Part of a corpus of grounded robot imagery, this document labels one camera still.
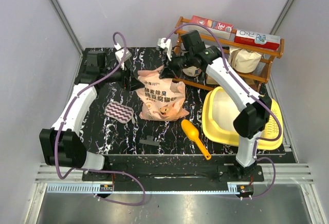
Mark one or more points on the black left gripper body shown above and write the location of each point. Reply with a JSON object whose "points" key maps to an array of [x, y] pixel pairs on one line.
{"points": [[126, 81]]}

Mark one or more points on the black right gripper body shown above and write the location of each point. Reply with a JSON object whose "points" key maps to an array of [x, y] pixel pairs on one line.
{"points": [[178, 63]]}

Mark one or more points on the pink cat litter bag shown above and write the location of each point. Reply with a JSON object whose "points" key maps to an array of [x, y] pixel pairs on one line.
{"points": [[162, 99]]}

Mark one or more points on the yellow plastic litter scoop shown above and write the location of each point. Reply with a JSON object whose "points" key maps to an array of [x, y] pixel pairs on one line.
{"points": [[193, 134]]}

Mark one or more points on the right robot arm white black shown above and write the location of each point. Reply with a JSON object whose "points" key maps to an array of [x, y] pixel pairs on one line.
{"points": [[254, 109]]}

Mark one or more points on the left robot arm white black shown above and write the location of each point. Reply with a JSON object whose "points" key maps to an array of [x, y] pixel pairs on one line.
{"points": [[61, 144]]}

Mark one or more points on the red 3D toothpaste box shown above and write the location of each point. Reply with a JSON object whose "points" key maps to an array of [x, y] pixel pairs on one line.
{"points": [[219, 29]]}

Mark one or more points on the yellow litter box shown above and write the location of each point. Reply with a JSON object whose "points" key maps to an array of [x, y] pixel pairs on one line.
{"points": [[218, 114]]}

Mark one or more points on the red white R+O box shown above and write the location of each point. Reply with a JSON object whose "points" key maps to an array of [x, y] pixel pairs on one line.
{"points": [[257, 39]]}

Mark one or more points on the purple wavy striped sponge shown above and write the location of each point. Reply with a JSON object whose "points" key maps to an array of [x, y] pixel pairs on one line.
{"points": [[119, 112]]}

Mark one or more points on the grey metal scraper blade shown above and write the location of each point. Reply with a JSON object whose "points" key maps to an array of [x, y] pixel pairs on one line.
{"points": [[149, 141]]}

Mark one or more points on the beige tissue pack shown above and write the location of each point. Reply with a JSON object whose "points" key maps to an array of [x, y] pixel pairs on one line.
{"points": [[243, 60]]}

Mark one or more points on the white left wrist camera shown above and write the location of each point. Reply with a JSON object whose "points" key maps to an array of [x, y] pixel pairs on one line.
{"points": [[122, 55]]}

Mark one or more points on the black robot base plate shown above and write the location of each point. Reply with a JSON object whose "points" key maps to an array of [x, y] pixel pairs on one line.
{"points": [[222, 173]]}

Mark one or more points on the aluminium frame rail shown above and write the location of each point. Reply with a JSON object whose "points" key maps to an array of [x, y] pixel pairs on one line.
{"points": [[298, 173]]}

